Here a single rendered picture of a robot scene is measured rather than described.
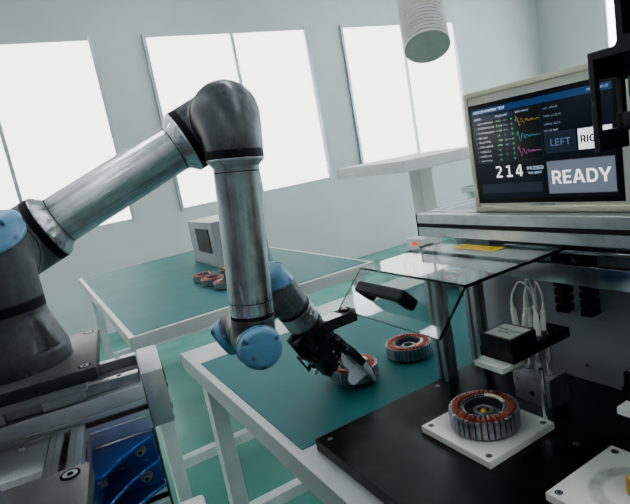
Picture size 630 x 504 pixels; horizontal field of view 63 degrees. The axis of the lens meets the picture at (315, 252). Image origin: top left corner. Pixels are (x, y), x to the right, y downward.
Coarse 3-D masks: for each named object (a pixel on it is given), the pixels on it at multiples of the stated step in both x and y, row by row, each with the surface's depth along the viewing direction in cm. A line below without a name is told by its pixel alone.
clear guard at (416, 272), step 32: (416, 256) 89; (448, 256) 85; (480, 256) 81; (512, 256) 78; (544, 256) 75; (352, 288) 87; (416, 288) 75; (448, 288) 70; (384, 320) 76; (416, 320) 71; (448, 320) 67
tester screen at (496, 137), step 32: (544, 96) 76; (576, 96) 72; (608, 96) 69; (480, 128) 88; (512, 128) 82; (544, 128) 78; (576, 128) 73; (480, 160) 90; (512, 160) 84; (544, 160) 79; (544, 192) 80; (608, 192) 72
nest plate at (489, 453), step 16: (448, 416) 90; (528, 416) 86; (432, 432) 86; (448, 432) 85; (528, 432) 81; (544, 432) 82; (464, 448) 80; (480, 448) 80; (496, 448) 79; (512, 448) 78; (496, 464) 77
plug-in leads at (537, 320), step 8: (528, 280) 92; (528, 288) 90; (512, 296) 91; (536, 296) 91; (512, 304) 91; (528, 304) 91; (536, 304) 92; (544, 304) 88; (512, 312) 91; (528, 312) 91; (536, 312) 87; (544, 312) 88; (512, 320) 92; (528, 320) 92; (536, 320) 87; (544, 320) 89; (536, 328) 87; (544, 328) 89; (536, 336) 87
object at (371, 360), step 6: (366, 354) 122; (366, 360) 119; (372, 360) 118; (342, 366) 121; (372, 366) 115; (336, 372) 115; (342, 372) 115; (378, 372) 117; (336, 378) 115; (342, 378) 115; (366, 378) 114; (342, 384) 115; (348, 384) 114; (360, 384) 114
